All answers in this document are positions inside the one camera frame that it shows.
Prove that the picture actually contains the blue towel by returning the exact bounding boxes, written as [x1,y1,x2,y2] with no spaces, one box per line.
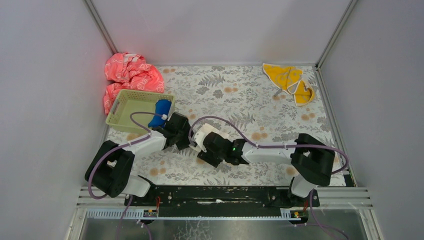
[148,99,172,128]

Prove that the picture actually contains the yellow towel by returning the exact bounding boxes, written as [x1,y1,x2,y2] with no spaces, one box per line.
[262,63,316,107]

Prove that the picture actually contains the cream towel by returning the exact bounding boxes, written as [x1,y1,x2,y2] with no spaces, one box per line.
[199,123,230,140]

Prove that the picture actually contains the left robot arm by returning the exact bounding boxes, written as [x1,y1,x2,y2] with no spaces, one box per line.
[84,112,192,200]

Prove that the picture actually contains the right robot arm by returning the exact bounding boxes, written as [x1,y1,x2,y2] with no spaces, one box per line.
[193,131,335,198]

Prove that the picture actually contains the green plastic basket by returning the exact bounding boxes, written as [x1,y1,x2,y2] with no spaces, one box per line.
[105,89,176,135]

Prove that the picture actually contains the floral table mat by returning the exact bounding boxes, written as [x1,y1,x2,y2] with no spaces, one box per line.
[94,65,355,187]

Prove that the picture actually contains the pink patterned cloth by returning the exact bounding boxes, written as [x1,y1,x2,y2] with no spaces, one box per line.
[103,52,165,115]

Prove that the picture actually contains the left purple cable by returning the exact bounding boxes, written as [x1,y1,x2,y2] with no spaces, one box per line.
[87,111,168,240]

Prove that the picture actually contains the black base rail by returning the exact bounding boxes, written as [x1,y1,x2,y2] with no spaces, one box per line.
[124,185,320,218]

